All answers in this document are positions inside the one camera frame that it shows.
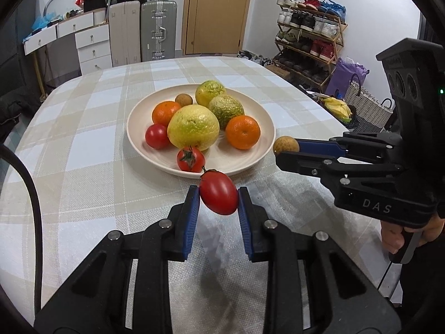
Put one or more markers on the yellow citrus with green patches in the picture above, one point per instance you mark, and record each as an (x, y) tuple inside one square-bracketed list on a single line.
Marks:
[(208, 92)]

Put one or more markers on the oblong red cherry tomato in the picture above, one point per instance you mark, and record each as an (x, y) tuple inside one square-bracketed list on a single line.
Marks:
[(219, 193)]

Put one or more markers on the grey woven basket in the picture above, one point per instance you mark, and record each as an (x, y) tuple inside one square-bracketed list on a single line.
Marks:
[(365, 106)]

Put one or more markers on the large yellow citrus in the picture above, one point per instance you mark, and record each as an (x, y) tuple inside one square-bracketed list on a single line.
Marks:
[(193, 127)]

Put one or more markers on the brown cardboard box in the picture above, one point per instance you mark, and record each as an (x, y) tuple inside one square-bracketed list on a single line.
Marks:
[(281, 72)]

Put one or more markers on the brown longan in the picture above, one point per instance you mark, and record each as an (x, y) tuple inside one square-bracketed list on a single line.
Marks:
[(183, 100), (285, 144)]

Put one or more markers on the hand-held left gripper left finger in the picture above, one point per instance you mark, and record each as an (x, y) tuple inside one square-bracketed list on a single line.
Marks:
[(189, 222)]

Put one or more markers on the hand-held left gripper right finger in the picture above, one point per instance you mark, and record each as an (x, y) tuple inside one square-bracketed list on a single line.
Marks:
[(245, 222)]

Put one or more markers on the loose sneakers group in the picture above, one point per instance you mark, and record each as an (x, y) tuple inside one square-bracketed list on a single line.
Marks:
[(255, 59)]

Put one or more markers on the rows of assorted shoes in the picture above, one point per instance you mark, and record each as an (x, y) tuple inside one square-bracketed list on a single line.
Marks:
[(313, 24)]

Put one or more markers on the wooden shoe rack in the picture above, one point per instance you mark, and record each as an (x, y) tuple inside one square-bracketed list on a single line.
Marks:
[(342, 31)]

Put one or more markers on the cream round plate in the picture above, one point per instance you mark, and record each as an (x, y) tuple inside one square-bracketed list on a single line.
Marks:
[(250, 153)]

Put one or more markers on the person's right hand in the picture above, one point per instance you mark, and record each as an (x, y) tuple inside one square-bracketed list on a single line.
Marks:
[(389, 236)]

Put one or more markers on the round red cherry tomato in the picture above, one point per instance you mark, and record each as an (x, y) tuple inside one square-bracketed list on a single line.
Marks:
[(156, 137)]

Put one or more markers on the person's right forearm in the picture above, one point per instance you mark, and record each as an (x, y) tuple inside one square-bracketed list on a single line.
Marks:
[(424, 278)]

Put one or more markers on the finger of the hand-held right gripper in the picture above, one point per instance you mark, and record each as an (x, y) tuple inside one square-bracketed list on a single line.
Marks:
[(320, 146), (299, 161)]

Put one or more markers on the cherry tomato with green stem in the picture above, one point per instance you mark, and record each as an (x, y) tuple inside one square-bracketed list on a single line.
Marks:
[(191, 161)]

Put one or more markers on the purple bag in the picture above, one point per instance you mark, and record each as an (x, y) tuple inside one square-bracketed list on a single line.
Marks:
[(342, 76)]

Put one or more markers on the blue plastic bag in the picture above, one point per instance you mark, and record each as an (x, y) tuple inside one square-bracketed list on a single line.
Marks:
[(45, 21)]

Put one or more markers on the beige suitcase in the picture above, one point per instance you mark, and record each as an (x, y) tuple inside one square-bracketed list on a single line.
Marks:
[(125, 31)]

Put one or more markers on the wooden door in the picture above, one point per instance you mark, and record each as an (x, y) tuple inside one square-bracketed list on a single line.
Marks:
[(222, 14)]

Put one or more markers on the orange mandarin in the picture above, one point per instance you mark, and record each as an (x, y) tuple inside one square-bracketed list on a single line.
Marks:
[(165, 113), (243, 132)]

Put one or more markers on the green bumpy citrus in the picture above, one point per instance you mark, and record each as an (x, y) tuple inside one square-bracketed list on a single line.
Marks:
[(226, 108)]

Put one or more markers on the silver suitcase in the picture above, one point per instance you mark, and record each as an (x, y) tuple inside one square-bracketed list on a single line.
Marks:
[(158, 31)]

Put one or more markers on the white desk with drawers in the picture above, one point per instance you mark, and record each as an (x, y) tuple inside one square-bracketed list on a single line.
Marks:
[(92, 38)]

